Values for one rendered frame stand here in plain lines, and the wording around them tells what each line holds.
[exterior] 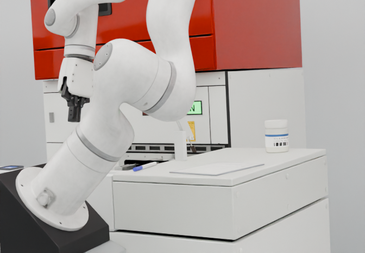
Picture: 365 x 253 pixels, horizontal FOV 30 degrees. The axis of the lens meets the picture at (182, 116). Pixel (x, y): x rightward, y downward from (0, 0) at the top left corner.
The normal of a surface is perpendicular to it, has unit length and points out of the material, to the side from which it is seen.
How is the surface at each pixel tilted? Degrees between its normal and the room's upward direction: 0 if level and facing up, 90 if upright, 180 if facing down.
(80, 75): 90
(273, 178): 90
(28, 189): 45
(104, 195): 90
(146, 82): 108
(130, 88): 124
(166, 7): 75
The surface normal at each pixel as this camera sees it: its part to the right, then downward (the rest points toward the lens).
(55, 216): 0.62, -0.72
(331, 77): -0.53, 0.07
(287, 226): 0.85, -0.01
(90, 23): 0.71, -0.04
